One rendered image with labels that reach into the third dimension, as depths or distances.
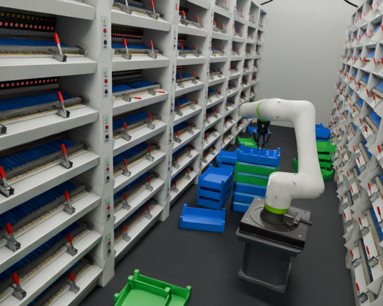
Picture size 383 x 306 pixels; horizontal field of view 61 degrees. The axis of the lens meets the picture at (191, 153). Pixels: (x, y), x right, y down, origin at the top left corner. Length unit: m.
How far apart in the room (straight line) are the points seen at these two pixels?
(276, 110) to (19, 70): 1.19
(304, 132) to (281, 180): 0.31
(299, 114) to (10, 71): 1.33
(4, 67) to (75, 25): 0.45
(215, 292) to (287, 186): 0.64
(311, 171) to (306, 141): 0.16
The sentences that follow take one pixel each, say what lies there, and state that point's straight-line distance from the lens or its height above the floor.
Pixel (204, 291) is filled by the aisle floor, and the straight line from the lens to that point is 1.77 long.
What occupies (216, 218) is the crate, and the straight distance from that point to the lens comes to 2.37.
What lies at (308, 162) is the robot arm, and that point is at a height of 0.64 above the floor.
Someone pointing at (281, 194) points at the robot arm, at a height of 0.51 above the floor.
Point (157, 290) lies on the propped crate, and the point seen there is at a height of 0.12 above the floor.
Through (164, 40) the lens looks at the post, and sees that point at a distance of 1.99.
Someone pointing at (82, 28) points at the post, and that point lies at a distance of 1.40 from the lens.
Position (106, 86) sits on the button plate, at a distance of 1.41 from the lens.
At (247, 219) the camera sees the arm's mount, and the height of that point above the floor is 0.35.
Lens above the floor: 1.17
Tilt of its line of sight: 18 degrees down
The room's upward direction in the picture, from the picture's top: 4 degrees clockwise
